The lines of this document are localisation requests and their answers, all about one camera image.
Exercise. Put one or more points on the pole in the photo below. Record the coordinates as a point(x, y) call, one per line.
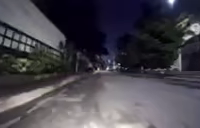
point(77, 62)

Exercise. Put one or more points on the grey asphalt road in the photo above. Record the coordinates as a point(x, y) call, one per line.
point(121, 100)

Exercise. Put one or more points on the dark trees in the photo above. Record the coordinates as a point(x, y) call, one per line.
point(154, 43)

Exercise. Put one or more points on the green bushes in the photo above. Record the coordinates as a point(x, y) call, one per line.
point(38, 63)

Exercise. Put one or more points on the pale kerb strip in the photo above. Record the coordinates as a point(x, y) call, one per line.
point(21, 97)

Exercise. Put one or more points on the white building with lattice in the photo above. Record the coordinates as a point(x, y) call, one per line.
point(21, 16)

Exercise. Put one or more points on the pale building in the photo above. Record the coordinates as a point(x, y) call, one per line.
point(196, 28)

